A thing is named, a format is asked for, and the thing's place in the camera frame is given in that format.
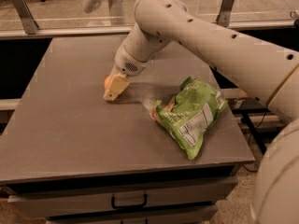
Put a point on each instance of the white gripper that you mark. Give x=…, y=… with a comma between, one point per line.
x=127, y=64

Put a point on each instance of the left metal rail bracket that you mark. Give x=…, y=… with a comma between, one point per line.
x=29, y=25

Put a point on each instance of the orange fruit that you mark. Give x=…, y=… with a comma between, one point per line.
x=107, y=82

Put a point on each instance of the green chip bag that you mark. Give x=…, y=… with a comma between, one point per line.
x=190, y=113

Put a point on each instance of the right metal rail bracket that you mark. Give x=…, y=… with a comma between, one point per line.
x=224, y=15

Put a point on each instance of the grey upper drawer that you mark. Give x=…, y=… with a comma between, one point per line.
x=86, y=201

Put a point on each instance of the grey lower drawer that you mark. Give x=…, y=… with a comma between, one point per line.
x=178, y=215

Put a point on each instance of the black drawer handle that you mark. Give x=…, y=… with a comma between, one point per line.
x=129, y=201

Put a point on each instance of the black table leg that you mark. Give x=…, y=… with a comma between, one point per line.
x=253, y=131

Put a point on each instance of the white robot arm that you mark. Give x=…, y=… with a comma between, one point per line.
x=266, y=72

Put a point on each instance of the grey drawer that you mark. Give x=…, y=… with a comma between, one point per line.
x=178, y=215
x=86, y=201

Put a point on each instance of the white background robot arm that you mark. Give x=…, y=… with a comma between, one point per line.
x=115, y=10

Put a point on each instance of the metal rail bracket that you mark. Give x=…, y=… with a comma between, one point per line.
x=29, y=25
x=224, y=15

